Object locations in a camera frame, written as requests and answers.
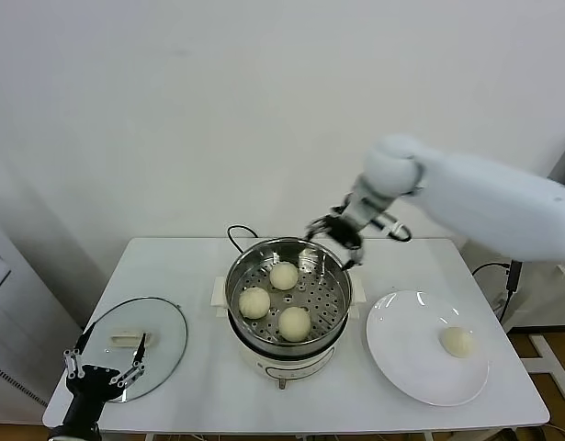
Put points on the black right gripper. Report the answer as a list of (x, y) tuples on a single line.
[(344, 229)]

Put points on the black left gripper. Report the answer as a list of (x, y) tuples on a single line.
[(93, 383)]

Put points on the white steamed baozi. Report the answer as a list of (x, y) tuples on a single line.
[(283, 276), (294, 324), (254, 303), (457, 342)]

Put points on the round glass pot lid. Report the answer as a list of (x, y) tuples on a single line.
[(165, 328)]

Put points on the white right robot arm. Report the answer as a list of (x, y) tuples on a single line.
[(470, 193)]

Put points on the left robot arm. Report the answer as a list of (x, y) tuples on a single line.
[(73, 433)]

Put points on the perforated steel steamer basket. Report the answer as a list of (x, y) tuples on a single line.
[(328, 294)]

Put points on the white cabinet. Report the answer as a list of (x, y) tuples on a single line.
[(15, 321)]

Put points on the white round plate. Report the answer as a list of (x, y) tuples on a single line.
[(401, 358)]

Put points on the cream electric cooking pot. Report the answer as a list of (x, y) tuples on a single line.
[(286, 367)]

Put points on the white side desk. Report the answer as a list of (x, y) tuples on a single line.
[(546, 356)]

